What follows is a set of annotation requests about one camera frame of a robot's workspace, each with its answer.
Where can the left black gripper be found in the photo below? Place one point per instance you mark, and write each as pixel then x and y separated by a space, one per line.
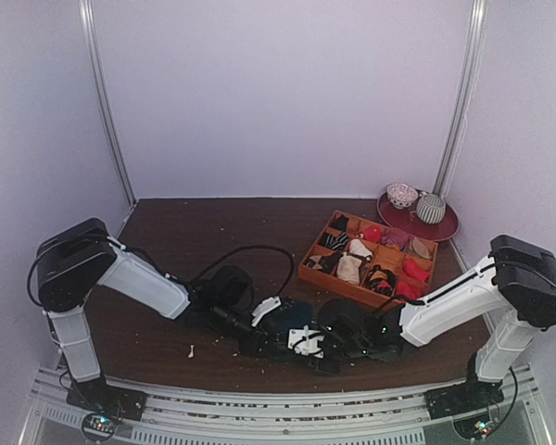
pixel 255 346

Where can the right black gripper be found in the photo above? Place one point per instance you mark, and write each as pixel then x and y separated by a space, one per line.
pixel 324 348

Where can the dark green patterned sock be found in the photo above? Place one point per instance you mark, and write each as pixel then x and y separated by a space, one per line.
pixel 292 315

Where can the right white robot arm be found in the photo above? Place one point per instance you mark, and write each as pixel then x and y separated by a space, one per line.
pixel 515 276

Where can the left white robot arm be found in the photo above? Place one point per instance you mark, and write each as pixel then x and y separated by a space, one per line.
pixel 69 265

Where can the black orange patterned sock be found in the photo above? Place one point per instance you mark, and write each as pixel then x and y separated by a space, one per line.
pixel 381 281

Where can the cream rolled sock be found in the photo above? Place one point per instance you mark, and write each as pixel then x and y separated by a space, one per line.
pixel 350 264

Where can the argyle brown sock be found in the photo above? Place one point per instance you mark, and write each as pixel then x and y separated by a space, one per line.
pixel 323 263

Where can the orange wooden divided tray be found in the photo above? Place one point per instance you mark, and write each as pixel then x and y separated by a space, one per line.
pixel 388 258

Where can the black white striped sock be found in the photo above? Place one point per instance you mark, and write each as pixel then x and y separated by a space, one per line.
pixel 334 242

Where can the red white rolled sock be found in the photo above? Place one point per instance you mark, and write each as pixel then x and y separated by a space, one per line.
pixel 371 233

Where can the black rolled sock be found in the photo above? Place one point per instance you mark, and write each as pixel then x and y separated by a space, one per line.
pixel 340 223

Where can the red round plate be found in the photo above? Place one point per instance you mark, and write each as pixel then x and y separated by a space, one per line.
pixel 407 220

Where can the white dotted bowl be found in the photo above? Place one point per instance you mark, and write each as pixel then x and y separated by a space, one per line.
pixel 401 195

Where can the striped grey cup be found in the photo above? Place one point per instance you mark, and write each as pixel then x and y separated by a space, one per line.
pixel 431 208

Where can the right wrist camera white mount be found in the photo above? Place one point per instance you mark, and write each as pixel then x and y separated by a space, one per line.
pixel 306 342

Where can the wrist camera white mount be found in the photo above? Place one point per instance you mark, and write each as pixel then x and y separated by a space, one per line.
pixel 267 306
pixel 306 342

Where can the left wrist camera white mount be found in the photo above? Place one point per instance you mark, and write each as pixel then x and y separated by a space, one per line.
pixel 267 306

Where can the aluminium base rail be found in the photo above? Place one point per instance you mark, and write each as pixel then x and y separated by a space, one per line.
pixel 191 416

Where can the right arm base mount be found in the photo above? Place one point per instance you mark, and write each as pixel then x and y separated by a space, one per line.
pixel 468 404

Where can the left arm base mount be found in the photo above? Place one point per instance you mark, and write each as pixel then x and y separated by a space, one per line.
pixel 108 413

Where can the right aluminium frame post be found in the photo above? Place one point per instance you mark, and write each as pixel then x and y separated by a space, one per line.
pixel 467 82

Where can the aluminium frame post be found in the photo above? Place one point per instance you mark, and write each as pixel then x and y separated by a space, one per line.
pixel 87 18
pixel 467 82

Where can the left aluminium frame post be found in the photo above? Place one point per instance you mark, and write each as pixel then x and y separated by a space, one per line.
pixel 87 18

